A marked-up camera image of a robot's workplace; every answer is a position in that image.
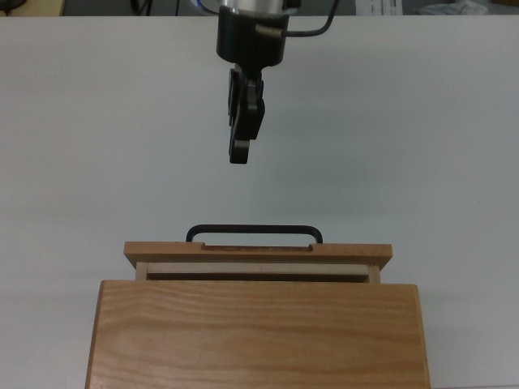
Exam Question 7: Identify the black metal drawer handle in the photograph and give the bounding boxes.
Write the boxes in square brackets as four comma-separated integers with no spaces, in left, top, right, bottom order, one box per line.
[185,224,324,245]

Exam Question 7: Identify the wooden drawer with handle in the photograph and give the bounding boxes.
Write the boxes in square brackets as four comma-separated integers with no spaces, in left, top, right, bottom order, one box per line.
[123,241,393,284]

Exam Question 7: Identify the clear plastic bag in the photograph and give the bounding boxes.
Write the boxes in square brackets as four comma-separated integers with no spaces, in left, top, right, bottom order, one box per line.
[419,0,494,17]

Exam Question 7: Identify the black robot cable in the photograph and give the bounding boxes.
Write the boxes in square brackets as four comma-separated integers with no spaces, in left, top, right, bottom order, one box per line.
[255,0,341,38]

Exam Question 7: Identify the wooden board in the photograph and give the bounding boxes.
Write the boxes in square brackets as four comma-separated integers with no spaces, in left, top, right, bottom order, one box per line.
[0,0,66,17]

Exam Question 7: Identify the white printed paper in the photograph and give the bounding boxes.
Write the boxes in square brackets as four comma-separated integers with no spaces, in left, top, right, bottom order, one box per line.
[355,0,403,17]

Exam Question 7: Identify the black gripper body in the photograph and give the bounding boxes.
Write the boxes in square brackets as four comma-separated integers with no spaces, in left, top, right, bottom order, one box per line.
[216,8,288,69]

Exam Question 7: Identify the wooden two-drawer cabinet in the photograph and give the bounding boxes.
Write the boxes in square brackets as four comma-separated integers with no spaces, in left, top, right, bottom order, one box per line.
[84,279,431,389]

